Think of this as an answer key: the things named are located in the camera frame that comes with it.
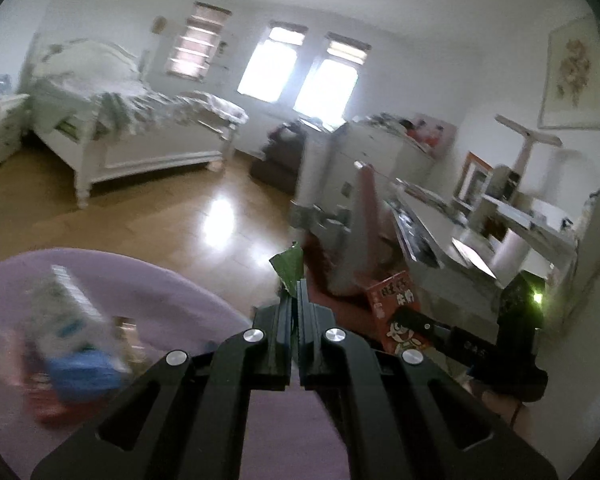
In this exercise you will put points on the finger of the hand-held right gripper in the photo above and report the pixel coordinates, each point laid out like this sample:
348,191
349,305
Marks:
450,340

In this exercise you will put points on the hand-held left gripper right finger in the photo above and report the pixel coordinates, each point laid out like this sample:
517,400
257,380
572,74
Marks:
311,345

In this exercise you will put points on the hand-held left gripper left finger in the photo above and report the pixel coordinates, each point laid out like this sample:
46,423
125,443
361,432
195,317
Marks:
275,345

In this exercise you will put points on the red snack carton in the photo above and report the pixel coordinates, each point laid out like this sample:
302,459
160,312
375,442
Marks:
395,300

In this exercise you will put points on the green wrapper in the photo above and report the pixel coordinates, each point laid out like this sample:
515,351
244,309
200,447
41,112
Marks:
289,267

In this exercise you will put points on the white desk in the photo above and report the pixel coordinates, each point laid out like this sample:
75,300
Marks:
455,240

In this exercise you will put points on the purple round mat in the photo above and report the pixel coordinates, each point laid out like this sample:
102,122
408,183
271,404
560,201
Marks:
180,300

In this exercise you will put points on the white desk lamp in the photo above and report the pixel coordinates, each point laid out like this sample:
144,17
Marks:
525,150

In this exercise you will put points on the white dresser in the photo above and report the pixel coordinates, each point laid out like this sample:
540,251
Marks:
365,155

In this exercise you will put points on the blue and white carton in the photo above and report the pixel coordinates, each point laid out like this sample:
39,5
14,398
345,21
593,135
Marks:
70,330

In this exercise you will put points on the red packet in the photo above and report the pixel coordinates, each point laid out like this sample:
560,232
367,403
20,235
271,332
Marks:
52,410

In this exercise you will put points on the white bed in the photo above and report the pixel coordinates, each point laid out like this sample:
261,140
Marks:
130,130

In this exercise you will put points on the bright window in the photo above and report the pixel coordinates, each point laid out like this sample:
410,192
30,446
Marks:
327,82
270,65

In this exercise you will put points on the window with striped blind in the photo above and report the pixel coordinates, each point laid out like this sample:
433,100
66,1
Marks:
197,42

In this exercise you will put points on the white nightstand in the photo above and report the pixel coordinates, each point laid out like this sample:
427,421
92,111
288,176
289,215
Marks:
0,130

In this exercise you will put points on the framed floral wall picture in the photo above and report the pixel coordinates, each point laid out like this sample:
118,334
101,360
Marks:
575,72

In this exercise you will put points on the small wall ornament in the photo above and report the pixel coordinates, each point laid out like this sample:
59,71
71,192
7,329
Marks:
159,25

